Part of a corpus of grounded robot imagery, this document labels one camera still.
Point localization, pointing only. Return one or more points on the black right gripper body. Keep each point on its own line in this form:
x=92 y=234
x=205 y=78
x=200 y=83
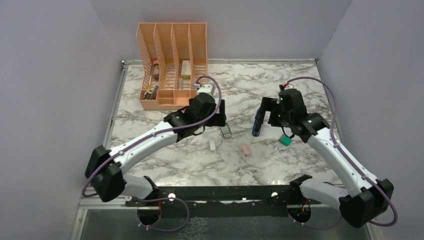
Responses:
x=278 y=118

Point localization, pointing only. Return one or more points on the orange plastic desk organizer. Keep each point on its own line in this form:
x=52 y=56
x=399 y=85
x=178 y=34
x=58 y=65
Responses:
x=170 y=44

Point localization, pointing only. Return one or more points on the green eraser block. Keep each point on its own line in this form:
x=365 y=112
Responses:
x=286 y=140

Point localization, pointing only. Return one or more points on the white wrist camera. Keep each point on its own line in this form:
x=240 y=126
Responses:
x=289 y=86
x=207 y=88

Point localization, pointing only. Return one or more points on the green white small box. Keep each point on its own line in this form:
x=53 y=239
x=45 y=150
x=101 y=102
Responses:
x=186 y=70

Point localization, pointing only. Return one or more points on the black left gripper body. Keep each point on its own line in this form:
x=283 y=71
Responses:
x=218 y=120

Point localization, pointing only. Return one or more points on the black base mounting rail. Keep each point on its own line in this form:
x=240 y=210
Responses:
x=219 y=201

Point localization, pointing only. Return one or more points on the black label card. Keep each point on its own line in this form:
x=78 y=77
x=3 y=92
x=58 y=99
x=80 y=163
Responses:
x=150 y=94

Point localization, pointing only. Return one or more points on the small white stapler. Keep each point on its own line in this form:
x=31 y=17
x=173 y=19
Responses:
x=212 y=146

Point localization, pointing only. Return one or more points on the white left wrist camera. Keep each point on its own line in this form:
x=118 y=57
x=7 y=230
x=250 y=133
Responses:
x=207 y=88

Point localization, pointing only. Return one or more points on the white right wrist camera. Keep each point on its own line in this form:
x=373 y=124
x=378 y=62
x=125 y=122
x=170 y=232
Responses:
x=289 y=86

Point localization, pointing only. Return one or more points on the blue stapler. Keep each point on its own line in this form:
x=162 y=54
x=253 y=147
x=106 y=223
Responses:
x=258 y=121

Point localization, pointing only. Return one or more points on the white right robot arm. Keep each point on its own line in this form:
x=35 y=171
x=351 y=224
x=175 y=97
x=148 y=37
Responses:
x=363 y=197

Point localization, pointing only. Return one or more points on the pink glue stick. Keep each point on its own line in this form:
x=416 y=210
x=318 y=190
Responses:
x=155 y=70

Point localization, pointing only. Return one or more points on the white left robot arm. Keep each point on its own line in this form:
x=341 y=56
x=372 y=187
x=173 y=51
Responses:
x=106 y=167

